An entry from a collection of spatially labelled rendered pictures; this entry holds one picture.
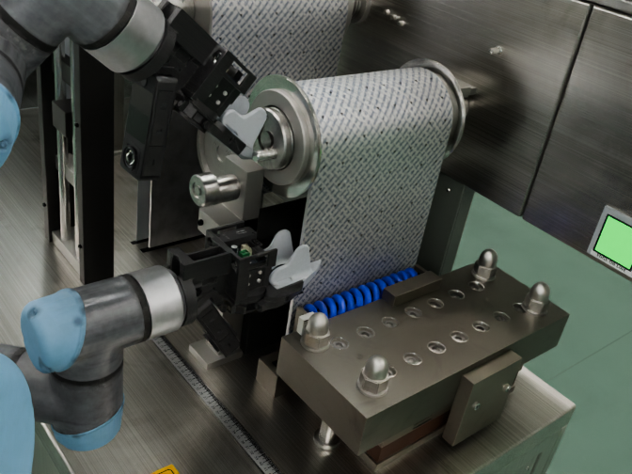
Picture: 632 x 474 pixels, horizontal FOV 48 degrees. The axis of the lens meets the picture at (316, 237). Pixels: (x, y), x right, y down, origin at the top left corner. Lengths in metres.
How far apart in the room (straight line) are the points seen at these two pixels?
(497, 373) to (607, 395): 1.81
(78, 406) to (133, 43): 0.37
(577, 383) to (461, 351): 1.82
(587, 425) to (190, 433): 1.83
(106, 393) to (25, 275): 0.46
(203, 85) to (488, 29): 0.46
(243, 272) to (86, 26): 0.30
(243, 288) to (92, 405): 0.20
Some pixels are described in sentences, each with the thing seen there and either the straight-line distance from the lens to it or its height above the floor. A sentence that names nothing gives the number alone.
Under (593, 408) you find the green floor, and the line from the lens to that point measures 2.67.
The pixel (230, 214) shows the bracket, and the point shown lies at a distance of 0.92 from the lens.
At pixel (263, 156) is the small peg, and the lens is 0.83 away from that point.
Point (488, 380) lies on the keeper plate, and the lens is 0.95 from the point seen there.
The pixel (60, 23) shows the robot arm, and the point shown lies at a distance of 0.67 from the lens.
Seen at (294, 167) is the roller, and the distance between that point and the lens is 0.84.
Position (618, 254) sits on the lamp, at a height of 1.17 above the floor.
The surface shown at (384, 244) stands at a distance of 1.00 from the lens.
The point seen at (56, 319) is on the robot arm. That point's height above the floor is 1.14.
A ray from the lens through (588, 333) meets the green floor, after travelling 3.03.
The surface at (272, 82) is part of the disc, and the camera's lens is 0.87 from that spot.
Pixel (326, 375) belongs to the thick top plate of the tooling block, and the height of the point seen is 1.03.
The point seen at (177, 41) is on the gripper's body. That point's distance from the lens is 0.74.
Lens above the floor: 1.59
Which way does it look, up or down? 31 degrees down
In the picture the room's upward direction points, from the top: 10 degrees clockwise
